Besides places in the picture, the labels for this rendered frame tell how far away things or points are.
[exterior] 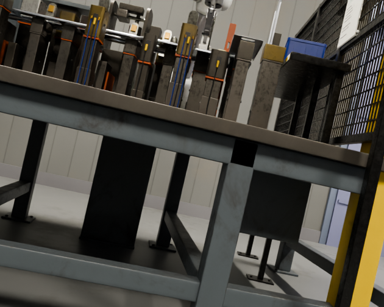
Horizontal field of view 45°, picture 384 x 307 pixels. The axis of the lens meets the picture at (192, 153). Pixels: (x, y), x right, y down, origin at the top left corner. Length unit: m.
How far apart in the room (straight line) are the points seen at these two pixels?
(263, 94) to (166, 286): 0.82
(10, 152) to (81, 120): 3.36
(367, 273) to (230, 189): 0.49
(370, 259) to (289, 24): 3.66
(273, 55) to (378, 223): 0.73
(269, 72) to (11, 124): 3.23
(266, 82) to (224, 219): 0.66
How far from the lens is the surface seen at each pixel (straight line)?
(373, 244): 1.51
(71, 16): 2.20
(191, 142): 1.31
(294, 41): 2.05
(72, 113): 1.31
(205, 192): 4.59
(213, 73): 1.71
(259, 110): 1.78
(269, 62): 1.81
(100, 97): 1.27
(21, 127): 4.62
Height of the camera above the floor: 0.58
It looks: level
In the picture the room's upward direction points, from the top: 13 degrees clockwise
